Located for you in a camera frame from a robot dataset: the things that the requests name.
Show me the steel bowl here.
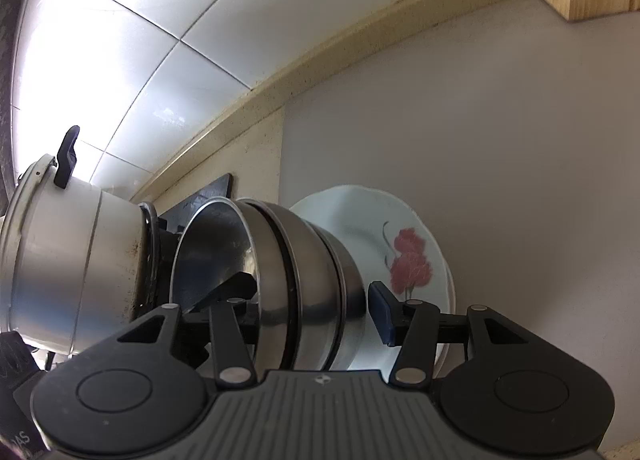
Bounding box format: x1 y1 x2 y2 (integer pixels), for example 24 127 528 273
311 224 367 370
247 200 346 371
170 197 288 373

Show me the pale blue plate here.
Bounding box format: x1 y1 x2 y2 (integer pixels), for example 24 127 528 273
434 264 457 376
286 185 449 376

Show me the black gas stove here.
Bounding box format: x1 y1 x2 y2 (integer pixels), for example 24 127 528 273
154 171 234 241

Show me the aluminium steamer pot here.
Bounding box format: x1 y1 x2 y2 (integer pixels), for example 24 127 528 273
1 125 165 356

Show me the grey counter mat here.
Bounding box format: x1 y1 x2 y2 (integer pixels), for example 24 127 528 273
279 0 639 450

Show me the black range hood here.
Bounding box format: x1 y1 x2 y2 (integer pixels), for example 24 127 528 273
1 0 23 215

